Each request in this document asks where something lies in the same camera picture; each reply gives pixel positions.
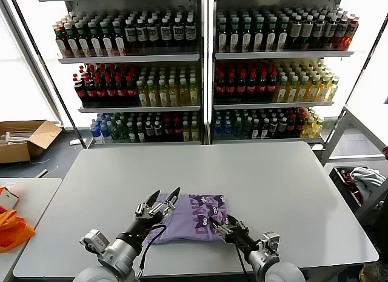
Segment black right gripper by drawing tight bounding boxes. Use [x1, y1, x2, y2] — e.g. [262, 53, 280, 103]
[209, 215, 264, 256]

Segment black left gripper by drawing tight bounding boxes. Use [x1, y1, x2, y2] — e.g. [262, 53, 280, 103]
[116, 187, 181, 245]

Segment purple printed t-shirt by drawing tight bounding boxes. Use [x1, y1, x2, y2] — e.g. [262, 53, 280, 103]
[142, 192, 233, 244]

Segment red cap cola bottle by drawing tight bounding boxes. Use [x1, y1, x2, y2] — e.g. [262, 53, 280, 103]
[84, 75, 98, 106]
[295, 113, 306, 136]
[173, 117, 183, 143]
[226, 72, 236, 101]
[104, 75, 118, 106]
[215, 72, 227, 101]
[164, 118, 174, 143]
[256, 70, 267, 101]
[94, 75, 107, 106]
[73, 76, 88, 106]
[236, 71, 247, 101]
[125, 75, 138, 106]
[246, 71, 257, 101]
[267, 70, 278, 101]
[115, 75, 127, 106]
[286, 113, 296, 137]

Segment dark bottle beige label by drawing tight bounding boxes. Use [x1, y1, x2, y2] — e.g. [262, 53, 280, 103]
[278, 112, 288, 138]
[300, 15, 315, 50]
[153, 116, 164, 143]
[288, 15, 303, 50]
[144, 116, 155, 143]
[269, 113, 279, 139]

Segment green cap yellow juice bottle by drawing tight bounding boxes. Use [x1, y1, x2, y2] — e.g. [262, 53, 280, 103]
[327, 75, 340, 102]
[316, 75, 330, 102]
[178, 78, 190, 106]
[147, 79, 159, 107]
[168, 78, 179, 107]
[286, 75, 299, 103]
[275, 75, 289, 103]
[190, 120, 200, 143]
[303, 116, 315, 139]
[181, 121, 191, 143]
[189, 78, 200, 106]
[136, 79, 149, 107]
[313, 117, 324, 138]
[157, 79, 169, 107]
[296, 75, 309, 102]
[306, 75, 319, 102]

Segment green soda bottle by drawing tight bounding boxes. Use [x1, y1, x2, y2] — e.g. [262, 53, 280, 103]
[242, 116, 253, 139]
[109, 118, 121, 143]
[118, 118, 129, 143]
[233, 116, 243, 139]

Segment black crate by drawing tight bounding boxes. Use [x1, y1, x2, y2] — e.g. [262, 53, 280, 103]
[329, 166, 388, 216]

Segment red cloth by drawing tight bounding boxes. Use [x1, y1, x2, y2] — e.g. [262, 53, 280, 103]
[341, 169, 364, 204]

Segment open cardboard box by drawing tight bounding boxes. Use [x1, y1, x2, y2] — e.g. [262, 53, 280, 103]
[0, 120, 63, 164]

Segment orange cloth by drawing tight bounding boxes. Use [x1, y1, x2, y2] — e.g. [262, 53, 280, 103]
[0, 209, 36, 253]

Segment white grey cloth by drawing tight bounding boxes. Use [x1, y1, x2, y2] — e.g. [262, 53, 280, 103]
[350, 166, 387, 189]

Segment small white orange box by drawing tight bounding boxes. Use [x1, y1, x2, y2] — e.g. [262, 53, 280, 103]
[0, 186, 21, 210]

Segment grey metal shelf rack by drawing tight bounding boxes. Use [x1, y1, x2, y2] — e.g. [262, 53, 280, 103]
[33, 0, 210, 149]
[209, 0, 369, 148]

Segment white tubes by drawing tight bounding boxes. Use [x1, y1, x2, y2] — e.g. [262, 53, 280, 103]
[0, 129, 34, 143]

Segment green cap dark tea bottle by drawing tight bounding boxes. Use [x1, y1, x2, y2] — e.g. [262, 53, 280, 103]
[112, 19, 127, 56]
[88, 20, 103, 57]
[277, 16, 289, 52]
[65, 22, 80, 58]
[241, 17, 253, 52]
[76, 21, 91, 57]
[100, 19, 115, 56]
[229, 17, 241, 52]
[266, 16, 277, 52]
[253, 16, 265, 52]
[217, 17, 229, 52]

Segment dark bottle blue white label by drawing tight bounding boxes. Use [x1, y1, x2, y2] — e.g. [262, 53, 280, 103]
[323, 15, 338, 49]
[172, 16, 185, 48]
[160, 17, 173, 48]
[332, 15, 349, 50]
[147, 17, 160, 49]
[184, 16, 197, 47]
[312, 15, 326, 49]
[136, 17, 149, 49]
[124, 18, 138, 49]

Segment orange red tea bottle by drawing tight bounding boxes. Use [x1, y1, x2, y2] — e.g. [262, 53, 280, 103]
[55, 24, 68, 58]

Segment red drink bottle white cap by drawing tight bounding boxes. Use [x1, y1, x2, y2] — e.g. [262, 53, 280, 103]
[344, 15, 360, 51]

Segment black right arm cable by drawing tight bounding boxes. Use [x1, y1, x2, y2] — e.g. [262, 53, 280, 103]
[236, 248, 249, 282]

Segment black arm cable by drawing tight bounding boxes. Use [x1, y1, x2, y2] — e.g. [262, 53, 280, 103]
[236, 248, 249, 282]
[138, 224, 167, 278]

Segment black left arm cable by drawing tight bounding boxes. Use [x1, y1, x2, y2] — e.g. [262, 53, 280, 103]
[138, 224, 167, 278]

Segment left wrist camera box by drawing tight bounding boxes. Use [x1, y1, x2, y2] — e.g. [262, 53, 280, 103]
[79, 229, 110, 252]

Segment grey metal frame table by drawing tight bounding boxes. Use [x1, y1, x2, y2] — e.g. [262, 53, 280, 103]
[320, 104, 388, 225]

